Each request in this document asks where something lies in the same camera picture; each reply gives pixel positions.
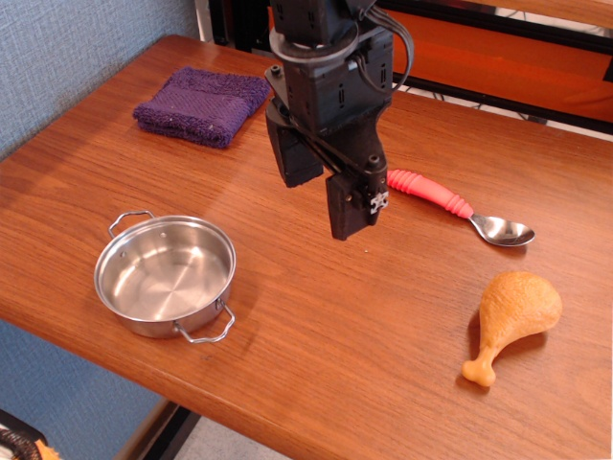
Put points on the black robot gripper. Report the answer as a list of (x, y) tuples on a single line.
[(328, 95)]

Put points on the purple cloth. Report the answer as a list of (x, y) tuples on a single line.
[(202, 107)]

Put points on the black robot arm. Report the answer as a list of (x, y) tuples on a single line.
[(324, 17)]

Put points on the orange toy chicken leg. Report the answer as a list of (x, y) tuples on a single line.
[(514, 305)]

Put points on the silver steel pan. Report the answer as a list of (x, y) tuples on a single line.
[(168, 276)]

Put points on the orange fuzzy object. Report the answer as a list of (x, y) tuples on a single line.
[(15, 446)]

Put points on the pink handled metal spoon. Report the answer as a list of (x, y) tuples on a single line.
[(493, 230)]

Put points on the black metal frame rail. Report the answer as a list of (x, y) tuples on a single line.
[(550, 60)]

